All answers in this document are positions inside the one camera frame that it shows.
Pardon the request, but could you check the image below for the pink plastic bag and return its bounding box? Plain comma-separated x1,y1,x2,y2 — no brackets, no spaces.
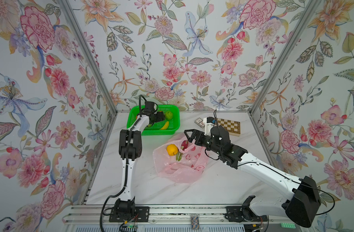
153,133,209,184

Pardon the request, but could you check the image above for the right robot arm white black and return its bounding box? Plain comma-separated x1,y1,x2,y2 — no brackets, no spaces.
184,126,321,228

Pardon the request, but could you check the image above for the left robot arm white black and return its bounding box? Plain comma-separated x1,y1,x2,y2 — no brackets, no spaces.
115,101,165,219

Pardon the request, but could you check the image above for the red fruit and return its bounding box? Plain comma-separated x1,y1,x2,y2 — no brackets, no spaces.
176,140,189,161

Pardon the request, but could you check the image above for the yellow banana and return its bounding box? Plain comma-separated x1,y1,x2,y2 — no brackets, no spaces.
160,121,170,130

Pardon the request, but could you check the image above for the green plastic basket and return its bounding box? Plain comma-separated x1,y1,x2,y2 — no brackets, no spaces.
142,105,180,135

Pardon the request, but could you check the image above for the playing card deck box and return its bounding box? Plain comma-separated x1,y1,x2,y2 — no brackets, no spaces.
194,118,205,128

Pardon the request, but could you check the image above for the wooden chessboard box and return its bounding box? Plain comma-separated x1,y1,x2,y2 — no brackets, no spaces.
217,119,241,136

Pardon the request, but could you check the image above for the green led module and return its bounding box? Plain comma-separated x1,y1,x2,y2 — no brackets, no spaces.
280,223,296,229

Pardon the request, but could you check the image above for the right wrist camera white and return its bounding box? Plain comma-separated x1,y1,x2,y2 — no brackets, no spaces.
203,117,217,136

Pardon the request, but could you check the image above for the small patterned tag on rail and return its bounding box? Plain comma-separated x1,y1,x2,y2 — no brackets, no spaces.
191,215,200,231

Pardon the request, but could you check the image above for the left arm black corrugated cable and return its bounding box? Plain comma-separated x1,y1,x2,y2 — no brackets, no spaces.
99,94,149,232

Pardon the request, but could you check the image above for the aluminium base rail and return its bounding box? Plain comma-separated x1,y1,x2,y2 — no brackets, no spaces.
63,204,311,227

